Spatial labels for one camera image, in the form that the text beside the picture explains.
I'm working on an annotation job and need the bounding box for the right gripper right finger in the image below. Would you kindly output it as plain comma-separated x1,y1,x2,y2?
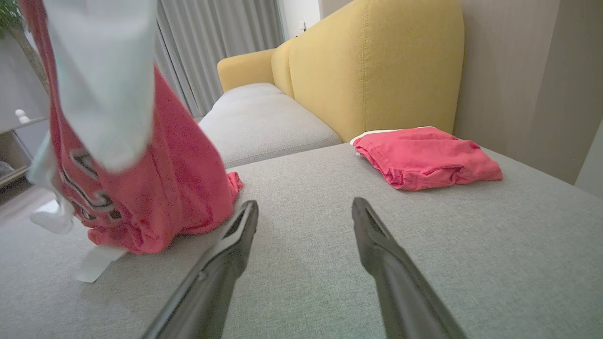
351,197,467,339

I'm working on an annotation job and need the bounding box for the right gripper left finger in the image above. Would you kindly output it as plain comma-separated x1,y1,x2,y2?
141,200,260,339

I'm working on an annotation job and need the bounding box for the red jersey with number 23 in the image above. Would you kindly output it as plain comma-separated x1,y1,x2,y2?
18,0,244,283

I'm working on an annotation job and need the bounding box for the folded red garment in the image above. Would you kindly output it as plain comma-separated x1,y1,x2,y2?
350,126,504,191

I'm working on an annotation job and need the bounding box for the large grey sofa seat cushion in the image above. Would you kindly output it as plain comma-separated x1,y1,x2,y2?
0,143,603,339

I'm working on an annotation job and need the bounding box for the yellow sofa armrest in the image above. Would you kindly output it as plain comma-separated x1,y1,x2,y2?
217,48,279,92

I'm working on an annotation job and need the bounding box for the yellow sofa backrest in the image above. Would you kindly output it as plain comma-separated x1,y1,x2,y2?
271,0,465,143

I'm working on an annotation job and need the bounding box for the low grey shelf unit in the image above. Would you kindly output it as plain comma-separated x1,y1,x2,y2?
0,115,50,189

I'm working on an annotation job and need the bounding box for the grey curtain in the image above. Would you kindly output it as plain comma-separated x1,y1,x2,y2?
155,0,285,118

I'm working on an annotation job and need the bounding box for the green potted plant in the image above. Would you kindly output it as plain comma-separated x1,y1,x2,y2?
0,0,49,92

